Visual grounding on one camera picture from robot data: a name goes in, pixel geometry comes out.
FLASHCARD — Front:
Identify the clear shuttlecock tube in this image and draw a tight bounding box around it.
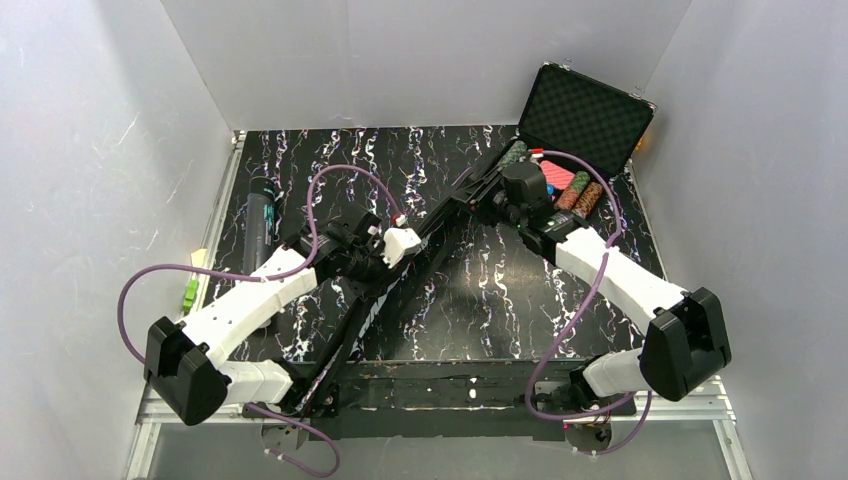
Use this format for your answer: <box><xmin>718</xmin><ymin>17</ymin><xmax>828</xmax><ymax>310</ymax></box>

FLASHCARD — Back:
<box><xmin>242</xmin><ymin>177</ymin><xmax>276</xmax><ymax>275</ymax></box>

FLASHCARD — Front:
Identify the black racket cover bag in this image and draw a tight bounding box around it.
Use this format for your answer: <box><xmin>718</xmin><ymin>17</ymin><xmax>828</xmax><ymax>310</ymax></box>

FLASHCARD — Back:
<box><xmin>279</xmin><ymin>167</ymin><xmax>496</xmax><ymax>414</ymax></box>

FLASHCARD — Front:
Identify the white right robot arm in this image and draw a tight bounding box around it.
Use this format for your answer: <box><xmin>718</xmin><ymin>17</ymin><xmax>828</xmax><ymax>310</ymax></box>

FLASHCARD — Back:
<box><xmin>469</xmin><ymin>161</ymin><xmax>732</xmax><ymax>408</ymax></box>

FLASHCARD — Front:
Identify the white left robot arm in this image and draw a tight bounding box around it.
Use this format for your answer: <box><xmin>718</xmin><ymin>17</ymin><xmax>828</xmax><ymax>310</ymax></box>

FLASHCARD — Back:
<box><xmin>144</xmin><ymin>207</ymin><xmax>387</xmax><ymax>426</ymax></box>

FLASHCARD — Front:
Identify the pink card deck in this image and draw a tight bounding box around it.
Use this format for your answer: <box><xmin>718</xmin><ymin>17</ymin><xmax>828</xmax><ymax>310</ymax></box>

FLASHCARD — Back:
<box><xmin>540</xmin><ymin>160</ymin><xmax>575</xmax><ymax>195</ymax></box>

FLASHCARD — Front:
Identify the poker chip row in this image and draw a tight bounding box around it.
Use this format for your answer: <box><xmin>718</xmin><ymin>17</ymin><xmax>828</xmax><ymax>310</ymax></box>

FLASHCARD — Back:
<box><xmin>497</xmin><ymin>140</ymin><xmax>528</xmax><ymax>167</ymax></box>
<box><xmin>572</xmin><ymin>182</ymin><xmax>604</xmax><ymax>219</ymax></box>
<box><xmin>555</xmin><ymin>171</ymin><xmax>590</xmax><ymax>210</ymax></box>

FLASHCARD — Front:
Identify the black poker chip case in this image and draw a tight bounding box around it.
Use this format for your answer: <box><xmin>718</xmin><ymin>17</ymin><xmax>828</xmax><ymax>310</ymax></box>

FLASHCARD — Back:
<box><xmin>495</xmin><ymin>63</ymin><xmax>656</xmax><ymax>181</ymax></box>

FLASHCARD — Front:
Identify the green clip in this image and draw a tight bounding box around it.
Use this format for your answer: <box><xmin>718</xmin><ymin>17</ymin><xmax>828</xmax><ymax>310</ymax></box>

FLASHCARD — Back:
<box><xmin>181</xmin><ymin>278</ymin><xmax>199</xmax><ymax>314</ymax></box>

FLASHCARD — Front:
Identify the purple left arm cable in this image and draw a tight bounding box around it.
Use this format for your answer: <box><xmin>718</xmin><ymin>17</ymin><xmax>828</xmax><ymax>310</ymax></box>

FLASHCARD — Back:
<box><xmin>117</xmin><ymin>164</ymin><xmax>407</xmax><ymax>479</ymax></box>

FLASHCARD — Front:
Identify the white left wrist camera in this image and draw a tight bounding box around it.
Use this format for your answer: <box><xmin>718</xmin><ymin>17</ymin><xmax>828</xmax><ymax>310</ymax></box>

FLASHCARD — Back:
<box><xmin>382</xmin><ymin>214</ymin><xmax>422</xmax><ymax>269</ymax></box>

